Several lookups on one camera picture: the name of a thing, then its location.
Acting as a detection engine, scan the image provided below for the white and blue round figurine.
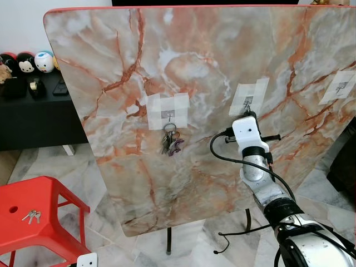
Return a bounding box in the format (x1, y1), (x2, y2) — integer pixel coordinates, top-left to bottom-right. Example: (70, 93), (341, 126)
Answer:
(34, 51), (56, 73)

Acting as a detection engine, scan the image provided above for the marble table with red rim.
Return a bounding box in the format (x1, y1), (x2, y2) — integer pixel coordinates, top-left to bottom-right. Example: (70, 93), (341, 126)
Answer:
(43, 4), (356, 256)

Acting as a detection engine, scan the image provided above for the taped wall hook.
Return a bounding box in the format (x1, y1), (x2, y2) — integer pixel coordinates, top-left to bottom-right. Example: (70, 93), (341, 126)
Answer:
(229, 77), (270, 117)
(145, 92), (190, 131)
(319, 70), (356, 106)

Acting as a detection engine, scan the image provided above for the small flat black device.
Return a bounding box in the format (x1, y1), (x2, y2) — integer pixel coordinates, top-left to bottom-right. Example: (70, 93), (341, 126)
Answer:
(52, 80), (69, 97)

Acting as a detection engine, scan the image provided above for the black furniture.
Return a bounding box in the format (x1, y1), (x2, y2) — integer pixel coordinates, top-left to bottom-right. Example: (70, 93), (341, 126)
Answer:
(327, 118), (356, 196)

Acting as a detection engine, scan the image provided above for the key bunch with purple tag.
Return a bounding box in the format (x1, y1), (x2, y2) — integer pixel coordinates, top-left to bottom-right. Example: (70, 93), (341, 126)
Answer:
(161, 123), (186, 158)

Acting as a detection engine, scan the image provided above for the black and red mouse figurine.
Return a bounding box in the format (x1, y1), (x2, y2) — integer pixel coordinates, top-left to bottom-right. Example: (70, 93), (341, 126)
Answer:
(0, 52), (17, 76)

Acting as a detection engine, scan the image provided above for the red plastic stool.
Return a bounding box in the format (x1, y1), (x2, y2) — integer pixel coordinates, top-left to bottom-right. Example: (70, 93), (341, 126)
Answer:
(0, 176), (91, 267)

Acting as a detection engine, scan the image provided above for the black box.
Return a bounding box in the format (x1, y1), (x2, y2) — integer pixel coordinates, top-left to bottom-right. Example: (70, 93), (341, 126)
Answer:
(2, 77), (28, 100)

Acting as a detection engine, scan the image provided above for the black dangling arm cable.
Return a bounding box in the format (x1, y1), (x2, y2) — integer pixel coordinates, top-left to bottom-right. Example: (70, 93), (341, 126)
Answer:
(214, 221), (281, 255)

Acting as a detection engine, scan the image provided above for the black low sideboard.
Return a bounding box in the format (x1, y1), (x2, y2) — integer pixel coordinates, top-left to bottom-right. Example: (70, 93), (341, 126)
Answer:
(0, 71), (91, 157)

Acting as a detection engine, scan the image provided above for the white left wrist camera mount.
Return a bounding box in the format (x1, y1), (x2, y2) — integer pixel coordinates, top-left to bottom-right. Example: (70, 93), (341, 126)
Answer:
(76, 253), (99, 267)

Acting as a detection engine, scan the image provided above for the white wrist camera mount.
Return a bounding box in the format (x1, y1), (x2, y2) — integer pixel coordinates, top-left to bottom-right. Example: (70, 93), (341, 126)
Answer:
(76, 253), (99, 267)
(231, 116), (269, 158)

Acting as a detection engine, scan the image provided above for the black tape dispenser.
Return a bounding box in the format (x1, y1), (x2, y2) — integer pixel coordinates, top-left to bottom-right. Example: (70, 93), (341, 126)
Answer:
(27, 78), (47, 99)

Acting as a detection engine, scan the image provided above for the black looping wrist cable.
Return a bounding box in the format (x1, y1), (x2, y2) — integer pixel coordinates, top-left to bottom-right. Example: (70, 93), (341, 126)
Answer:
(209, 128), (279, 187)

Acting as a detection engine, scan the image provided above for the small silver key bunch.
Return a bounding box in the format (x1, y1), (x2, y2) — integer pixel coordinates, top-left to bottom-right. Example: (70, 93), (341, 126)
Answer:
(21, 209), (42, 225)

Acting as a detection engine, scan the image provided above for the brown plush toy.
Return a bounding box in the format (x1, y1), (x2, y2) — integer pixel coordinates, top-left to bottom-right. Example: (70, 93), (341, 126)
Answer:
(0, 62), (12, 85)

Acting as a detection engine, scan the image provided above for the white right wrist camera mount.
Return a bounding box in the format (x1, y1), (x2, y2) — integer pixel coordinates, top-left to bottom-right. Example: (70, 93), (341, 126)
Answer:
(231, 116), (269, 158)

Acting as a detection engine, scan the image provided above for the black white mouse figurine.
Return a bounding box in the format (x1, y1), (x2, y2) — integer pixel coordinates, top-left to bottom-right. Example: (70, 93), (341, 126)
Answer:
(16, 52), (37, 77)

